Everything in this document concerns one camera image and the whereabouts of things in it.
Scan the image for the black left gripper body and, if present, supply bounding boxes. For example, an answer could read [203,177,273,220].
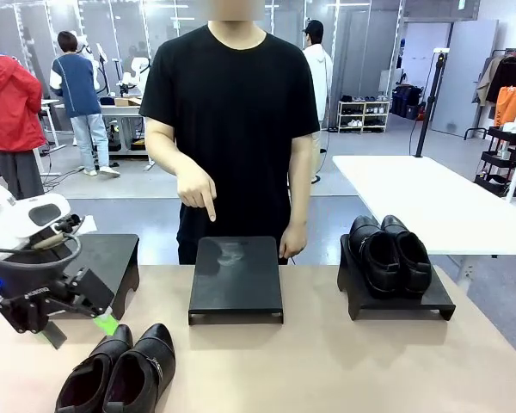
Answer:
[0,256,77,311]

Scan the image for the black loafer shoe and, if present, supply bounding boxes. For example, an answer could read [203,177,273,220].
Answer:
[380,214,433,299]
[347,214,402,300]

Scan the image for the person's right forearm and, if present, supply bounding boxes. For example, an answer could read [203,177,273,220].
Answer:
[145,128,208,187]

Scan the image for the person's left forearm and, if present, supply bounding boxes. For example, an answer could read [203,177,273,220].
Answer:
[287,167,316,229]

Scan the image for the black shoe stand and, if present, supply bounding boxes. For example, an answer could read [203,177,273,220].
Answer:
[46,233,141,320]
[337,234,458,322]

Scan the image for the black stand with scuffed top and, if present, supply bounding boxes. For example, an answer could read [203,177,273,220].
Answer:
[187,236,284,326]

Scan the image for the person in red jacket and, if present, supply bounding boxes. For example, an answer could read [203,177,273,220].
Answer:
[0,40,49,201]

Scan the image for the person in blue sweater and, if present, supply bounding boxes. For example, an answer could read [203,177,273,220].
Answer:
[50,29,122,178]

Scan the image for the person in black t-shirt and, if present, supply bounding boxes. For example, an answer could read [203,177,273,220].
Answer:
[138,15,321,266]

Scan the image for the person with black cap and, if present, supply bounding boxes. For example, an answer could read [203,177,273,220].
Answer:
[302,19,335,182]

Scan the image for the person's right hand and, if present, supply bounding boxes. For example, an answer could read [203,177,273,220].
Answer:
[175,170,218,224]

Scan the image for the person's left hand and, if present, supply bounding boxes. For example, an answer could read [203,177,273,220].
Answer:
[278,222,309,260]

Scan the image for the black pointed ankle shoe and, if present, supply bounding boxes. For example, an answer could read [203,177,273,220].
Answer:
[101,323,176,413]
[54,324,134,413]

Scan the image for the small white desk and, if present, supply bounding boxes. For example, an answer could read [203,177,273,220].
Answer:
[37,98,68,177]

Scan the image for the white background work table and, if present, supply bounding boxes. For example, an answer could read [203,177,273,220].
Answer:
[98,101,156,172]

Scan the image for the white shoe rack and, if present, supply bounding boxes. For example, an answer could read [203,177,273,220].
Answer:
[337,98,390,134]

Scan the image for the white side table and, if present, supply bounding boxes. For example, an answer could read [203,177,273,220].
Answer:
[332,153,516,259]

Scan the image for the black bags pile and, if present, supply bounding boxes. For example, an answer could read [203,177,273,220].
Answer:
[390,83,426,121]

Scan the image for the black rolling cart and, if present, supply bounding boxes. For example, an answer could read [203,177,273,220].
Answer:
[474,124,516,198]

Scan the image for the brown hanging coat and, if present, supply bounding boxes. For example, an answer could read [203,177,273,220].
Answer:
[476,55,505,108]

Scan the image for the orange hanging garment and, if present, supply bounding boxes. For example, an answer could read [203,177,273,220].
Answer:
[494,85,516,128]

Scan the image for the black hanging garment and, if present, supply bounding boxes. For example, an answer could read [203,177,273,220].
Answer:
[485,54,516,105]

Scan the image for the grey left arm cable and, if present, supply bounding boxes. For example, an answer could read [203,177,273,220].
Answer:
[0,231,83,264]

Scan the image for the black camera tripod pole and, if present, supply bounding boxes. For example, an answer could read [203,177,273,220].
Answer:
[414,47,451,159]

